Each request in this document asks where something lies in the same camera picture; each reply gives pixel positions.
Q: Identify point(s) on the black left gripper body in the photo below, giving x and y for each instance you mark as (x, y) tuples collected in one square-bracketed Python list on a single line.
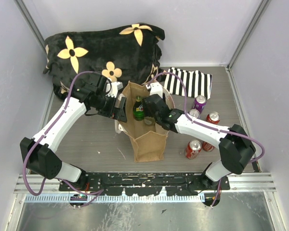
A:
[(107, 105)]

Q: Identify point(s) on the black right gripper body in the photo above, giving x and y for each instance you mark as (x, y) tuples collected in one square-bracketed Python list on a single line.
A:
[(148, 112)]

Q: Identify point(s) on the clear Chang soda bottle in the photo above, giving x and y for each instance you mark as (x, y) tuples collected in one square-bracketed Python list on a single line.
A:
[(149, 121)]

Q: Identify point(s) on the green Perrier glass bottle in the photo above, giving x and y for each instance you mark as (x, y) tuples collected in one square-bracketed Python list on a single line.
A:
[(138, 110)]

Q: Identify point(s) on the tan canvas tote bag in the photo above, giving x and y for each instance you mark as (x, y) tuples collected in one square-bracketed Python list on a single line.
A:
[(148, 141)]

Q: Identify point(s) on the purple fanta can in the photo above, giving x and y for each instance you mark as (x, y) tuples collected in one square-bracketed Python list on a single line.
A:
[(194, 113), (199, 103)]

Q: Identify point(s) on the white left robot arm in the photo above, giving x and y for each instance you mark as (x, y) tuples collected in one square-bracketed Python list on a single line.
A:
[(39, 152)]

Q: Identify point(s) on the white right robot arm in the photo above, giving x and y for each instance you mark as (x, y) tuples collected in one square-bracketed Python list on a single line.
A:
[(235, 147)]

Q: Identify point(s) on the purple Fanta can front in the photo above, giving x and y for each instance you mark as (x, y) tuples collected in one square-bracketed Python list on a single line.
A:
[(194, 113)]

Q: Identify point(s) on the black white striped cloth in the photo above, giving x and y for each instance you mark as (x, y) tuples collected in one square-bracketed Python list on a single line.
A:
[(196, 83)]

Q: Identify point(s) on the red cola can front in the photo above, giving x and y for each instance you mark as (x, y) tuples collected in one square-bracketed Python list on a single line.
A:
[(193, 149)]

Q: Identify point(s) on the red cola can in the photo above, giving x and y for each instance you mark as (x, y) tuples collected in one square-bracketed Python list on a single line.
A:
[(213, 118), (207, 147), (193, 149)]

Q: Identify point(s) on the black floral plush blanket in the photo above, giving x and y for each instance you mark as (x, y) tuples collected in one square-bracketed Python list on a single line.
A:
[(124, 54)]

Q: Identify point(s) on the red cola can rear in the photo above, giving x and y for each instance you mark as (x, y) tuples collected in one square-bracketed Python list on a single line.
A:
[(213, 118)]

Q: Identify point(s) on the red cola can right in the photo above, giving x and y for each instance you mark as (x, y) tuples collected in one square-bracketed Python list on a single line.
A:
[(207, 147)]

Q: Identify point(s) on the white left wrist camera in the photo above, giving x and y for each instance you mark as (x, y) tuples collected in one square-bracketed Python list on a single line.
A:
[(113, 88)]

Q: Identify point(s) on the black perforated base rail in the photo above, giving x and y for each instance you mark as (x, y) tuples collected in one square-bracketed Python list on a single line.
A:
[(145, 184)]

